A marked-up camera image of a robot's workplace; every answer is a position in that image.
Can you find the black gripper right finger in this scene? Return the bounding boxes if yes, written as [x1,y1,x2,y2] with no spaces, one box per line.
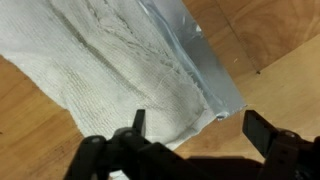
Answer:
[242,109,320,180]

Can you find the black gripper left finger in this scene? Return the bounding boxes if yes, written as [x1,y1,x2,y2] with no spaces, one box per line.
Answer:
[63,108,214,180]

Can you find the white cloth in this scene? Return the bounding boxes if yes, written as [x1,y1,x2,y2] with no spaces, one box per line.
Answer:
[0,0,218,180]

